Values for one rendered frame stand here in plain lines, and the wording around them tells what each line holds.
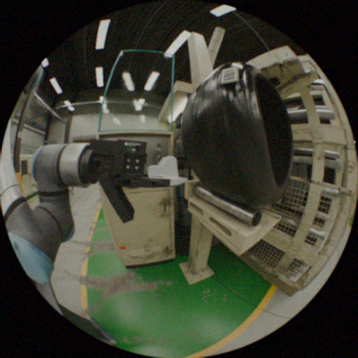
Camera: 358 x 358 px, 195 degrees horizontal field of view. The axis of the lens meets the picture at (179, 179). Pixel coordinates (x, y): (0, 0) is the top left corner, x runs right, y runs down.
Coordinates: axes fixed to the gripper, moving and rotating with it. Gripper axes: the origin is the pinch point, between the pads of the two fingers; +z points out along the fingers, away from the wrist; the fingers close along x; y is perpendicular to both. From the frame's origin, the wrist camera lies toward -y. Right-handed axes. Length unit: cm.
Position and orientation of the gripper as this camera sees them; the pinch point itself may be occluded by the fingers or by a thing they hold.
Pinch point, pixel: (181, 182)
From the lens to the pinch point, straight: 23.7
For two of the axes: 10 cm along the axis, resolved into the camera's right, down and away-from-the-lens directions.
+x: -3.5, -1.5, 9.2
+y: 1.2, -9.9, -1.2
